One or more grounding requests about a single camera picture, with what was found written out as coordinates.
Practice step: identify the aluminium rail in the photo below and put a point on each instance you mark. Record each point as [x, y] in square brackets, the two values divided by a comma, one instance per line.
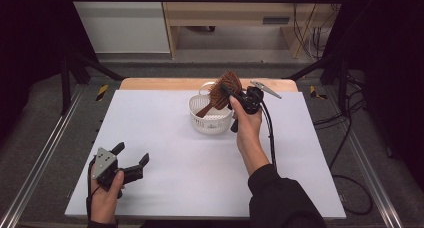
[373, 181]
[36, 161]

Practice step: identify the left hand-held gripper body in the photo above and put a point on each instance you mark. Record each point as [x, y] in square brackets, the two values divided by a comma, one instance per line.
[104, 163]

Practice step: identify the person's left hand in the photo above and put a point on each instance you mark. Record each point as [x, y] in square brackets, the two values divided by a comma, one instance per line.
[103, 204]

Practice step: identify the black metal stand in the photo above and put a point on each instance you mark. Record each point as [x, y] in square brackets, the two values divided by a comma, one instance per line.
[71, 74]
[333, 71]

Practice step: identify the light wooden desk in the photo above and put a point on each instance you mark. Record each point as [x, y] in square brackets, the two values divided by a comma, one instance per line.
[226, 13]

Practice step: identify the white slotted plastic basket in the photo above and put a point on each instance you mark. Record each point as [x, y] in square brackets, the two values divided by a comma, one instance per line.
[213, 124]

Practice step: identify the wooden hairbrush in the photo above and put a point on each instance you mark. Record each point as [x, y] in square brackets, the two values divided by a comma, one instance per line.
[230, 78]

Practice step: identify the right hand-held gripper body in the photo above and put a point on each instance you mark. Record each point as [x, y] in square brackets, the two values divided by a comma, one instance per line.
[251, 99]

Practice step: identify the person's right hand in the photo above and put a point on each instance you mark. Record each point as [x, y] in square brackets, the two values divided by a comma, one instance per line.
[248, 128]

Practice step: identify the white cabinet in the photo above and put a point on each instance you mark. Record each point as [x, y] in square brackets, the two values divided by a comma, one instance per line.
[123, 24]

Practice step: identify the yellow black floor tape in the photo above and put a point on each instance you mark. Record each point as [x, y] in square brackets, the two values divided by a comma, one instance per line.
[316, 93]
[102, 92]

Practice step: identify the black curtain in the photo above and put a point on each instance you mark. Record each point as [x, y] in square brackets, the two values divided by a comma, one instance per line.
[26, 54]
[383, 54]

